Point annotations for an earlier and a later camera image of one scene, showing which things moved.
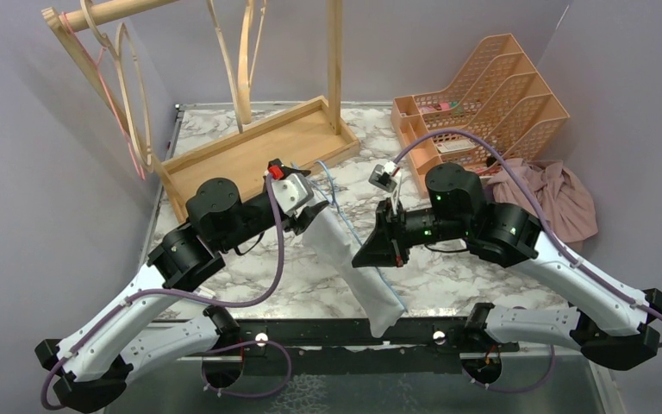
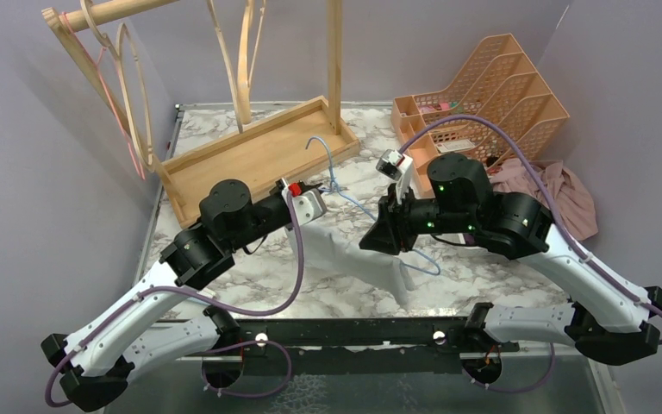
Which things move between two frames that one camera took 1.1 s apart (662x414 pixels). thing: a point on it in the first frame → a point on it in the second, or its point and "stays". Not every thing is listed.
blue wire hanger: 329,190 → 334,187
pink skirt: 562,197 stays
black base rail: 418,347 stays
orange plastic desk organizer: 499,95 stays
